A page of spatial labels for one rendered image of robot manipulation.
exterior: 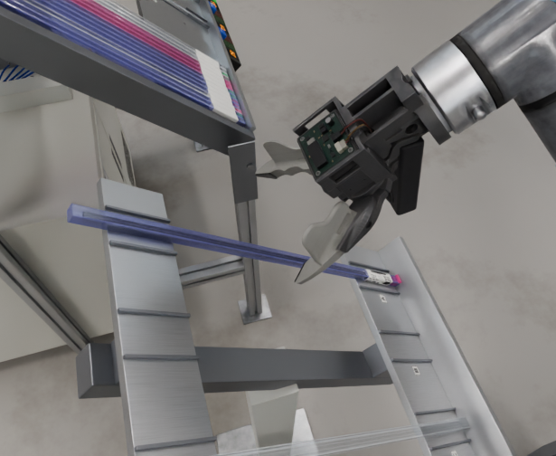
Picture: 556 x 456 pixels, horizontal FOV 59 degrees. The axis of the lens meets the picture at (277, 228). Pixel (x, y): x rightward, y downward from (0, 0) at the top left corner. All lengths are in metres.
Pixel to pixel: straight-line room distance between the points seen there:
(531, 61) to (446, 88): 0.07
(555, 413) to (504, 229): 0.61
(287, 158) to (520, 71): 0.24
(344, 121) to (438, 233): 1.34
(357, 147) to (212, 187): 1.40
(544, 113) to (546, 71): 0.04
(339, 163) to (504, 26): 0.17
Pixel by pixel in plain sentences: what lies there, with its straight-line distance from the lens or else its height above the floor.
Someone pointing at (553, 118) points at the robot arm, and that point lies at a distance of 0.48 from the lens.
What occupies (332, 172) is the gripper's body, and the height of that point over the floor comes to 1.07.
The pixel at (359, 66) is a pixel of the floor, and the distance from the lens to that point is 2.31.
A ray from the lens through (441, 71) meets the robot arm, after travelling 0.45.
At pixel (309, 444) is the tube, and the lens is 0.48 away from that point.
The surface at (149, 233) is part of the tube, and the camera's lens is 0.48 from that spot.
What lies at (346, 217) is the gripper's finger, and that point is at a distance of 0.48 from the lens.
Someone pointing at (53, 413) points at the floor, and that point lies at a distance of 1.57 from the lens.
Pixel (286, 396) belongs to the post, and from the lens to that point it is 0.62.
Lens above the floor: 1.40
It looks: 56 degrees down
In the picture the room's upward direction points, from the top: straight up
